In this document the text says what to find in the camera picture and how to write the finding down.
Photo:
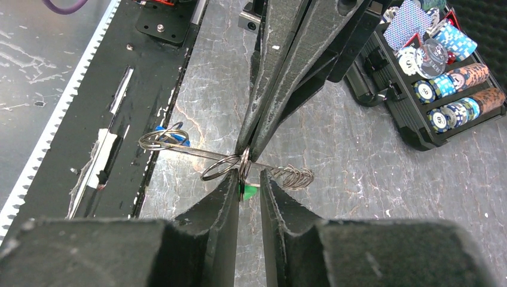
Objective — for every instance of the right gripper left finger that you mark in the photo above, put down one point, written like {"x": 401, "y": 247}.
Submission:
{"x": 197, "y": 248}

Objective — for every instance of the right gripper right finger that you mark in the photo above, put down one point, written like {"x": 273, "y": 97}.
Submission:
{"x": 303, "y": 249}

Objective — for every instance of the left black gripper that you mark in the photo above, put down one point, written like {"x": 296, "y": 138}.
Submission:
{"x": 301, "y": 44}

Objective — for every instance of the green key tag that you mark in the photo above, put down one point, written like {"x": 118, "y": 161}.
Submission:
{"x": 247, "y": 190}

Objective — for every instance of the metal key organizer plate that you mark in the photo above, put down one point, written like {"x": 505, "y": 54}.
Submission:
{"x": 290, "y": 177}

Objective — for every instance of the blue key tag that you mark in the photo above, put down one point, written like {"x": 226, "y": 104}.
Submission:
{"x": 172, "y": 137}

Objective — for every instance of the black poker chip case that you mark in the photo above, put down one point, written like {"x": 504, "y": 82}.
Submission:
{"x": 426, "y": 71}

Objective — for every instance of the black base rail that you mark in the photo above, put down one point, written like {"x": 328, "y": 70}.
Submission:
{"x": 94, "y": 167}

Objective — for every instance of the grey slotted cable duct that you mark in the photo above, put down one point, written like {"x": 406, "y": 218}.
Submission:
{"x": 44, "y": 56}

